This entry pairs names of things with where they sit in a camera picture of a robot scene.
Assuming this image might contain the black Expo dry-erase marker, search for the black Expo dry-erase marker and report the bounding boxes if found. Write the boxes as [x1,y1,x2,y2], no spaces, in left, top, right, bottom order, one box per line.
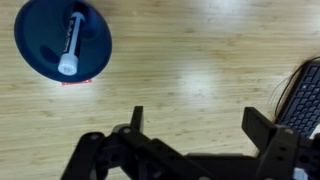
[57,11,86,76]

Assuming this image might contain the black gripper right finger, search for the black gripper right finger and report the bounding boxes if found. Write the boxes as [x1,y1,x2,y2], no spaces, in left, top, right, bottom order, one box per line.
[241,106,300,180]

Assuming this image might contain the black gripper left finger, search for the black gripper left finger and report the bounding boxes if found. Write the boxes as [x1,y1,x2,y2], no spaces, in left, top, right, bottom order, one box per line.
[61,105,174,180]

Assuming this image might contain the dark blue plastic cup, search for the dark blue plastic cup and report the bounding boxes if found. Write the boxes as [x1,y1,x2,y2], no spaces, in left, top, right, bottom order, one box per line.
[13,0,113,84]

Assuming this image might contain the thin black keyboard cable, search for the thin black keyboard cable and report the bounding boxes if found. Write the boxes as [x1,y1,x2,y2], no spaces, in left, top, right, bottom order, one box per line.
[269,55,320,122]

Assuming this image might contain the black computer keyboard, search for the black computer keyboard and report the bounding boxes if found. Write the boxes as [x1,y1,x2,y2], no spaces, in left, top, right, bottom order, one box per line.
[276,61,320,139]

